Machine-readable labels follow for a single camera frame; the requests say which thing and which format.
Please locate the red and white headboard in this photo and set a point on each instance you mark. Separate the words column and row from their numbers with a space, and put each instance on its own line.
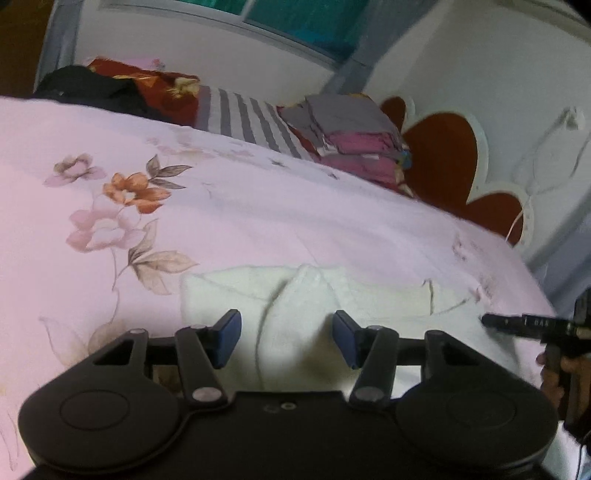
column 443, row 157

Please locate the white wall plug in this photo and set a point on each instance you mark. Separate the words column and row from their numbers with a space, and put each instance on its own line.
column 572, row 117

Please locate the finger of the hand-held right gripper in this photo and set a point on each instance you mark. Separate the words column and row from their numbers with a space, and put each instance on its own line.
column 501, row 323

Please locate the grey curtain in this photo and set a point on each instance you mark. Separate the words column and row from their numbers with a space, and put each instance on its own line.
column 55, row 41
column 348, row 69

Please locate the black cloth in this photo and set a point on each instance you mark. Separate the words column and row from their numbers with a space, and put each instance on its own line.
column 87, row 90

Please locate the magenta folded garment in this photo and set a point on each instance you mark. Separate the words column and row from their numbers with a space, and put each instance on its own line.
column 364, row 154

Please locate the window with green glass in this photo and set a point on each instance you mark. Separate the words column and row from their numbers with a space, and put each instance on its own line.
column 295, row 21

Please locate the person's right hand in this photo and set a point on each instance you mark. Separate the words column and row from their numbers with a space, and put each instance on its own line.
column 550, row 387

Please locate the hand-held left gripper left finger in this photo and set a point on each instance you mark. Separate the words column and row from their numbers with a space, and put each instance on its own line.
column 228, row 337

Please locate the white knit sweater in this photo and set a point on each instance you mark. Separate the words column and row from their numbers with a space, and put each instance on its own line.
column 300, row 300

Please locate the pink floral bedsheet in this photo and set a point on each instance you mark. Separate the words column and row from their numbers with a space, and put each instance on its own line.
column 254, row 212

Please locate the colourful patterned cloth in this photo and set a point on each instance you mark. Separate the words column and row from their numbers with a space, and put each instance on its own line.
column 404, row 168

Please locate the brown wooden door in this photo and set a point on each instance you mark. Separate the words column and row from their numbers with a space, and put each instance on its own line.
column 21, row 46

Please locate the grey striped pillow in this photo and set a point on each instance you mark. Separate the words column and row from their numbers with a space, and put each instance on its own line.
column 244, row 120

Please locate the red floral blanket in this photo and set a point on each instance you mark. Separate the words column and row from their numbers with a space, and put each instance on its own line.
column 152, row 87

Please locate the stack of folded clothes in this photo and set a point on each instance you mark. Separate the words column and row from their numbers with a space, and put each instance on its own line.
column 346, row 115

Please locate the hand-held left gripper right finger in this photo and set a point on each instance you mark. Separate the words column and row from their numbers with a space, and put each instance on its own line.
column 346, row 339

